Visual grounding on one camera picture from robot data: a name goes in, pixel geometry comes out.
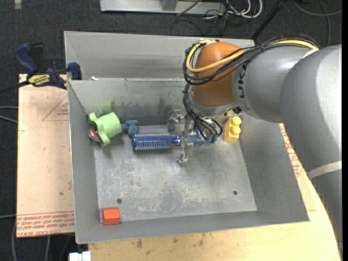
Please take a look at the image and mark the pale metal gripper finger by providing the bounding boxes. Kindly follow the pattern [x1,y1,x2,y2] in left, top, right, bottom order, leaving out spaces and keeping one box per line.
[167,109,184,132]
[177,136,195,165]

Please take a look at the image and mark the blue hairbrush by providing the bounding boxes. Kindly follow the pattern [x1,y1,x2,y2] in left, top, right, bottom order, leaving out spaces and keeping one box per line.
[132,132,215,152]

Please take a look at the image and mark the yellow toy building brick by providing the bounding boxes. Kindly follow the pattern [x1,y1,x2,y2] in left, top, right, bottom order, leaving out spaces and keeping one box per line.
[223,115,242,144]

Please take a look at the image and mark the grey metal bin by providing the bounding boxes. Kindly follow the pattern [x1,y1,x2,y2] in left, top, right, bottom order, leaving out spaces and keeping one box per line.
[64,30,310,245]

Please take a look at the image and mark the teal toy figure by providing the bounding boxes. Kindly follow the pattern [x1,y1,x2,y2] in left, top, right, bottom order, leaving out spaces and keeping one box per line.
[121,120,139,139]

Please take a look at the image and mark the green plastic toy cup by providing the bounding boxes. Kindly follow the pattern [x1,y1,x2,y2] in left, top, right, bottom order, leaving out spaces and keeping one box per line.
[87,111,123,147]

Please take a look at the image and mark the red and silver ball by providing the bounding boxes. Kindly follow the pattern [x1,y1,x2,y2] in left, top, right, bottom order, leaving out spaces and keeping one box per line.
[88,128,102,142]

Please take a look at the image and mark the orange cube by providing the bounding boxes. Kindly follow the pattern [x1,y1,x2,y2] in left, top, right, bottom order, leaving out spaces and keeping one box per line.
[102,207,121,226]

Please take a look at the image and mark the brown cardboard board red print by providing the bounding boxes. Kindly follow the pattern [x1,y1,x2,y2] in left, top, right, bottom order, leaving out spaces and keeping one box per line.
[16,73,302,239]

